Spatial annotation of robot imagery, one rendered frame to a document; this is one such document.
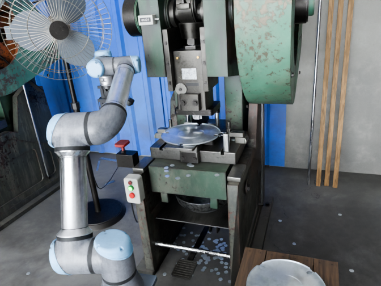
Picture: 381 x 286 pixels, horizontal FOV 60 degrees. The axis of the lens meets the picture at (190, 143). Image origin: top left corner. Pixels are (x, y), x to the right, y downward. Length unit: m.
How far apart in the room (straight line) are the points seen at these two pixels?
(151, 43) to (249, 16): 0.57
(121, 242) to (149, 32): 0.92
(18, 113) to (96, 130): 1.72
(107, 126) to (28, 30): 1.02
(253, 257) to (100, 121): 0.86
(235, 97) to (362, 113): 1.29
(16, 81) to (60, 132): 1.39
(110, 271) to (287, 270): 0.69
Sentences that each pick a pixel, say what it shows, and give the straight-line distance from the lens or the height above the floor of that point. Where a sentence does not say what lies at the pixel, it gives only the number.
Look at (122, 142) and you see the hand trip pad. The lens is 1.66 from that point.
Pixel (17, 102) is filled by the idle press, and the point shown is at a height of 0.80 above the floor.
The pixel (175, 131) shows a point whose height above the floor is 0.78.
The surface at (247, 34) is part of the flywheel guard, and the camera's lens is 1.15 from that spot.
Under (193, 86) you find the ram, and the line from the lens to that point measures 1.58.
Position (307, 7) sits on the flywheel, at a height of 1.31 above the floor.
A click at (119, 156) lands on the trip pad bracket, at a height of 0.69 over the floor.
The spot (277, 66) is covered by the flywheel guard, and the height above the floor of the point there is 1.14.
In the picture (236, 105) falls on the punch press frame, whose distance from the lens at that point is 1.82.
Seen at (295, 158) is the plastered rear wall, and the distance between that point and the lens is 2.97.
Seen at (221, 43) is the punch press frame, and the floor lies 1.20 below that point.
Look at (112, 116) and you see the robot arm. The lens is 1.13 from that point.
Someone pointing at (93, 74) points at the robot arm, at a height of 1.13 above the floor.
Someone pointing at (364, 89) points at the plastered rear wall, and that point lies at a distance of 2.79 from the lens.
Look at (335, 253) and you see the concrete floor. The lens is 2.14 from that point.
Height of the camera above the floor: 1.35
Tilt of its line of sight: 22 degrees down
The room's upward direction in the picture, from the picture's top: 5 degrees counter-clockwise
